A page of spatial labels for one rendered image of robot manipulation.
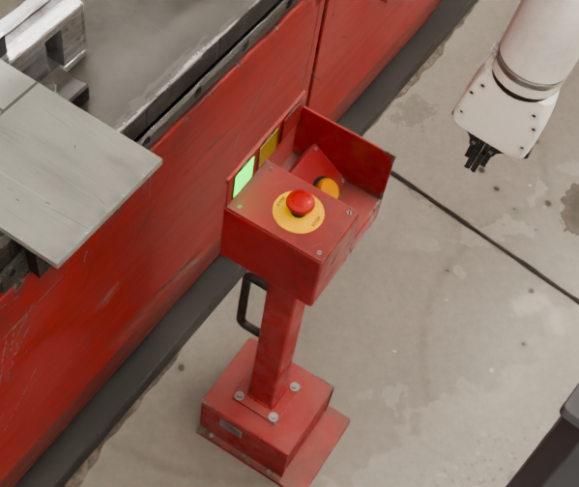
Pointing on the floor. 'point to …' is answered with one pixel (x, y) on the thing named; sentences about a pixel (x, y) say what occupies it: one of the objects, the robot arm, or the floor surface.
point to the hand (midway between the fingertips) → (478, 154)
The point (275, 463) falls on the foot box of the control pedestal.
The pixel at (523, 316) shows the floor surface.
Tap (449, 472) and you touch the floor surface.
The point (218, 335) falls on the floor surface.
